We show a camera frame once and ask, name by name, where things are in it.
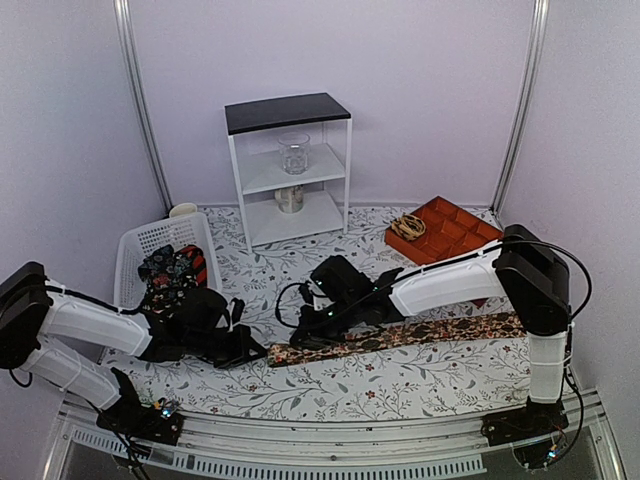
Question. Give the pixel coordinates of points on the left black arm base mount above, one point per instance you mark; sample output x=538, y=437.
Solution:
x=159, y=423

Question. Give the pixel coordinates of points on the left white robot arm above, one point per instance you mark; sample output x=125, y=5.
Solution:
x=37, y=313

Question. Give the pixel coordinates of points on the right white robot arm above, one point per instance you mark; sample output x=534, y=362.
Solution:
x=533, y=275

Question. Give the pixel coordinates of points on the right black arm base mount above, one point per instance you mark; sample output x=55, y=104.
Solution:
x=531, y=421

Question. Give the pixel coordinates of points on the clear drinking glass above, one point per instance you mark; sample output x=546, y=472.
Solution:
x=293, y=149

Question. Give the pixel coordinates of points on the cream floral paisley tie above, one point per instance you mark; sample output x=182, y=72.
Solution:
x=482, y=327

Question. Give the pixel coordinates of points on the white shelf with black top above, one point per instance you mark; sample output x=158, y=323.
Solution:
x=253, y=129

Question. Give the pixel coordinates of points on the orange divided organizer tray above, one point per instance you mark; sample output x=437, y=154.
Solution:
x=440, y=230

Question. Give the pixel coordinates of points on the left aluminium corner post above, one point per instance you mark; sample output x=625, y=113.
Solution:
x=125, y=30

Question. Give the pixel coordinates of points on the red black striped tie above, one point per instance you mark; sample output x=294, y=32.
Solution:
x=196, y=263

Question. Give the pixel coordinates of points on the dark blue floral tie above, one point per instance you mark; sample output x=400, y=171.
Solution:
x=164, y=274

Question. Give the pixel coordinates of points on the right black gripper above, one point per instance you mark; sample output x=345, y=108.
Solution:
x=307, y=331

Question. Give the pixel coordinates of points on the floral patterned table mat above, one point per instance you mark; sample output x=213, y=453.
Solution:
x=416, y=381

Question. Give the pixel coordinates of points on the cream mug behind basket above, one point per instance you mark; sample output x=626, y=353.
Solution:
x=183, y=209

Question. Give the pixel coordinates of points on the rolled beige striped tie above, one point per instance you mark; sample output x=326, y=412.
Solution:
x=408, y=227

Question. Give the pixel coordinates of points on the right aluminium corner post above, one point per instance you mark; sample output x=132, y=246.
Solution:
x=533, y=58

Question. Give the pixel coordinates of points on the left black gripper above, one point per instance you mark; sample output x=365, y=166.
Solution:
x=244, y=342

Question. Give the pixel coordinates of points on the aluminium corner post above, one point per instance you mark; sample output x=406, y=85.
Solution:
x=533, y=58
x=125, y=30

